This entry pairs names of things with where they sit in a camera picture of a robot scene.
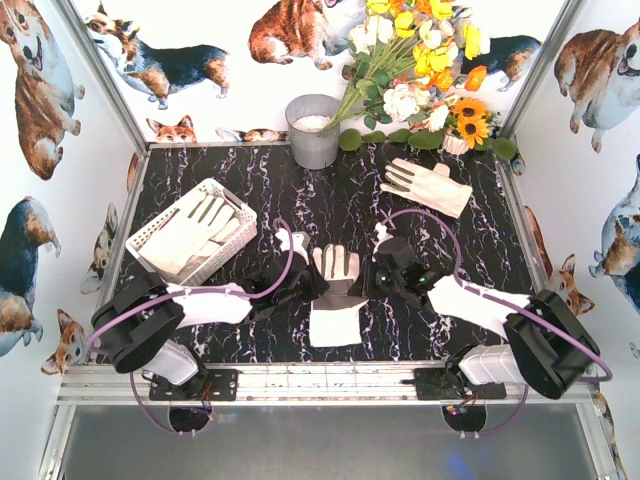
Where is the aluminium front rail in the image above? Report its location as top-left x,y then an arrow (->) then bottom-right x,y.
57,363 -> 599,404

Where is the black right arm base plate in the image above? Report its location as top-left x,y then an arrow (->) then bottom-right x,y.
400,360 -> 507,400

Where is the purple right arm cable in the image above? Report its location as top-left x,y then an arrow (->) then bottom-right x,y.
377,208 -> 614,436

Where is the artificial flower bouquet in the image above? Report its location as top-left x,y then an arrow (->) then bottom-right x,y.
325,1 -> 491,130

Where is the white perforated storage basket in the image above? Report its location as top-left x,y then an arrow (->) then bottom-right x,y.
126,178 -> 257,286

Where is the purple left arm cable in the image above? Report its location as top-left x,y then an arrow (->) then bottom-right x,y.
85,218 -> 295,436

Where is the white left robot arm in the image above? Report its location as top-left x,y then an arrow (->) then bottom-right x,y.
88,252 -> 329,387

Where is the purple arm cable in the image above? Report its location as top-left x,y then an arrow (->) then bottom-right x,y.
377,208 -> 614,436
85,218 -> 295,436

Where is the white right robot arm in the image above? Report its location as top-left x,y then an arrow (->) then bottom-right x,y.
372,234 -> 600,400

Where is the white glove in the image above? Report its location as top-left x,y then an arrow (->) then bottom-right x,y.
139,192 -> 241,275
380,158 -> 473,219

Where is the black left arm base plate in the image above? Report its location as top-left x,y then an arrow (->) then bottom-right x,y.
149,367 -> 239,402

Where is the sunflower pot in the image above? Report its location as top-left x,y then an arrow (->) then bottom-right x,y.
441,97 -> 501,156

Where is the grey metal bucket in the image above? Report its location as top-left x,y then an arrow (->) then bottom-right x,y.
285,94 -> 340,170

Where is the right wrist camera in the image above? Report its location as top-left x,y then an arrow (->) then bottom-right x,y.
375,222 -> 393,245

